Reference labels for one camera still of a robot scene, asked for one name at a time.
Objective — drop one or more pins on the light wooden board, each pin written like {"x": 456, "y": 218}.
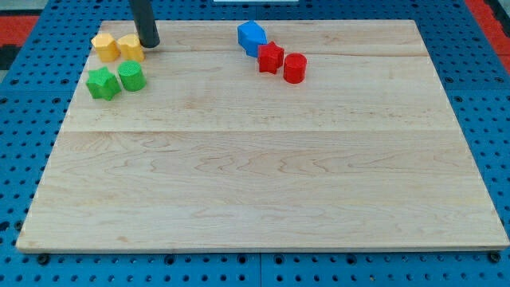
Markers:
{"x": 212, "y": 156}

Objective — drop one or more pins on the blue block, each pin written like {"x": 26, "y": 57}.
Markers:
{"x": 250, "y": 36}

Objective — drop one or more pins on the green star block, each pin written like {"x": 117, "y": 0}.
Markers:
{"x": 102, "y": 84}

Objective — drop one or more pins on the yellow hexagon block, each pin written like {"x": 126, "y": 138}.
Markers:
{"x": 105, "y": 47}

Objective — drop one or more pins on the green cylinder block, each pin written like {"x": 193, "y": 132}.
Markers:
{"x": 131, "y": 75}

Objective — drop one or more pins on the red cylinder block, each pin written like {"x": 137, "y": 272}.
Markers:
{"x": 295, "y": 68}

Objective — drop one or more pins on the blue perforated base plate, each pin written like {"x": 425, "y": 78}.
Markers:
{"x": 38, "y": 88}

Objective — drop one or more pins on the red star block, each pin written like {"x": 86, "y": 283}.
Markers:
{"x": 270, "y": 57}

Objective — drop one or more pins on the black cylindrical robot arm stick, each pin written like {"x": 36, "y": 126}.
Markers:
{"x": 144, "y": 19}

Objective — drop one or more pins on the yellow pentagon block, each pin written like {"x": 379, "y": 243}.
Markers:
{"x": 130, "y": 48}

